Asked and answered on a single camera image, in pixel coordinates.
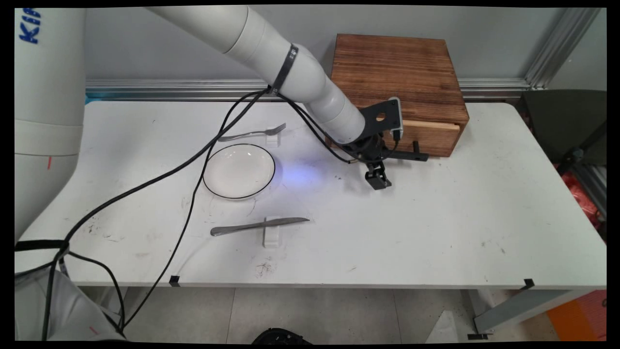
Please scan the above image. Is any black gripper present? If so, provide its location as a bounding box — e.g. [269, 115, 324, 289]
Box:
[346, 134, 392, 191]

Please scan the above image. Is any wooden drawer with black handle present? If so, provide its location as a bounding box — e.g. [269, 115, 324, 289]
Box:
[381, 119, 461, 163]

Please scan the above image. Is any brown wooden drawer cabinet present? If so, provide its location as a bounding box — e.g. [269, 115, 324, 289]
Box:
[325, 33, 470, 159]

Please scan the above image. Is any silver table knife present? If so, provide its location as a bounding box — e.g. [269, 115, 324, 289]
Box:
[210, 217, 310, 237]

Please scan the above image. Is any silver fork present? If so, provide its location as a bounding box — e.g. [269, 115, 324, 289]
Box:
[217, 123, 287, 143]

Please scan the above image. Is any white plate with black rim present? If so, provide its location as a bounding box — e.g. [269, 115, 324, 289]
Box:
[202, 143, 277, 200]

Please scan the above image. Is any black round object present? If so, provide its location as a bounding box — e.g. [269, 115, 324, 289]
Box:
[251, 328, 313, 345]

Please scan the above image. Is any red bag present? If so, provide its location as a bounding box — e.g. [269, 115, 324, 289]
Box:
[556, 164, 606, 234]

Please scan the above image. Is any orange box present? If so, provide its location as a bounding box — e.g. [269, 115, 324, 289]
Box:
[546, 290, 607, 342]

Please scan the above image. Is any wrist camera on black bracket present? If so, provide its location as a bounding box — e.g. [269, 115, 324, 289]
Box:
[359, 96, 404, 144]

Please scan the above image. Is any horizontal aluminium rail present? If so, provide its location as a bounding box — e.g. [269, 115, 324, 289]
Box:
[85, 78, 533, 102]

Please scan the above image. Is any black cable strap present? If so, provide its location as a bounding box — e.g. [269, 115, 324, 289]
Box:
[269, 43, 299, 95]

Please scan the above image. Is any slanted aluminium post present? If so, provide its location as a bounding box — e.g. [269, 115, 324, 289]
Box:
[525, 7, 602, 91]

